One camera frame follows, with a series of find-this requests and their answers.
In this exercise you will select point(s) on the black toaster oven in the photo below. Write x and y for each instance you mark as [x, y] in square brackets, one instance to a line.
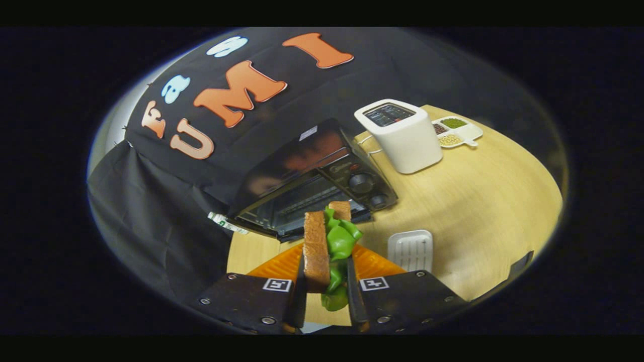
[302, 156]

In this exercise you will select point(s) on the white slotted tray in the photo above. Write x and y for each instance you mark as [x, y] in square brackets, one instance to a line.
[410, 251]

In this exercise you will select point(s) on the sandwich with green lettuce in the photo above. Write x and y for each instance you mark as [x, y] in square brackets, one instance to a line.
[317, 251]

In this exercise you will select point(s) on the white toaster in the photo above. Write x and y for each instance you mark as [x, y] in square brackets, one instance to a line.
[407, 146]

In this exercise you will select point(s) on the white bottle green label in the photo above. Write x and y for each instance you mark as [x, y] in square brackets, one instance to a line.
[224, 222]

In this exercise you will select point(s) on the black backdrop cloth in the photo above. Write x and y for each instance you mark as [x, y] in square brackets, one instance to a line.
[151, 211]

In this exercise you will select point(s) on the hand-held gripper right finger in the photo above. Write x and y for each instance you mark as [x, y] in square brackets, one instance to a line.
[407, 301]

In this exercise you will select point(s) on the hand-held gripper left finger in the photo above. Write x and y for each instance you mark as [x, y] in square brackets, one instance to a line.
[246, 301]

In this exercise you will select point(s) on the white divided dish with grains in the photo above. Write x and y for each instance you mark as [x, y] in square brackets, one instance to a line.
[465, 131]

